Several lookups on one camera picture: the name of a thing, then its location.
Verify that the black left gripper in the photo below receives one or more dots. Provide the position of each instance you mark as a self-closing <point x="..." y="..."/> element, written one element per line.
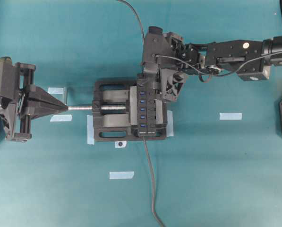
<point x="34" y="102"/>

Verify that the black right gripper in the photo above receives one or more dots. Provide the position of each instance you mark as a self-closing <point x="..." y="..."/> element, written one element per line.
<point x="176" y="59"/>

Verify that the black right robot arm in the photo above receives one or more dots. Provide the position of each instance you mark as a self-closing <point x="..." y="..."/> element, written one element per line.
<point x="250" y="60"/>

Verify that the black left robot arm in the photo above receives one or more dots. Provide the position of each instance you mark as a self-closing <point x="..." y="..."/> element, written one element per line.
<point x="10" y="83"/>

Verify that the black multi-port USB hub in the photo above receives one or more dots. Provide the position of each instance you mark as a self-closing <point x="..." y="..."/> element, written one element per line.
<point x="146" y="112"/>

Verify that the blue tape strip upper left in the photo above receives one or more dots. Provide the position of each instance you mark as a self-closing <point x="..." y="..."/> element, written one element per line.
<point x="56" y="90"/>

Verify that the blue tape strip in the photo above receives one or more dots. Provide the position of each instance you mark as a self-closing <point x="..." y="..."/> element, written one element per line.
<point x="230" y="116"/>
<point x="56" y="90"/>
<point x="121" y="175"/>

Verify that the blue tape strip mid left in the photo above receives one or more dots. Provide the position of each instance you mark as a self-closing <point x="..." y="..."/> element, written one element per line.
<point x="61" y="118"/>

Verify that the black bench vise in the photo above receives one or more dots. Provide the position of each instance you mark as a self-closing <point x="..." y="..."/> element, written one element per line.
<point x="114" y="111"/>

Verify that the blue tape strip right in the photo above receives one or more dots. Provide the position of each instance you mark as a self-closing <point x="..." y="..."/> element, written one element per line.
<point x="230" y="116"/>

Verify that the taped black screw marker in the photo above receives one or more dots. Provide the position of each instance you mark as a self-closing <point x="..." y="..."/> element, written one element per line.
<point x="120" y="144"/>

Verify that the blue tape strip bottom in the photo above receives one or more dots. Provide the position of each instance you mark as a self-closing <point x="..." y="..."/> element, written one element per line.
<point x="121" y="175"/>

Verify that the black wrist camera on gripper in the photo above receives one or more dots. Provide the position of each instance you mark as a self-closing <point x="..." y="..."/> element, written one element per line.
<point x="156" y="43"/>

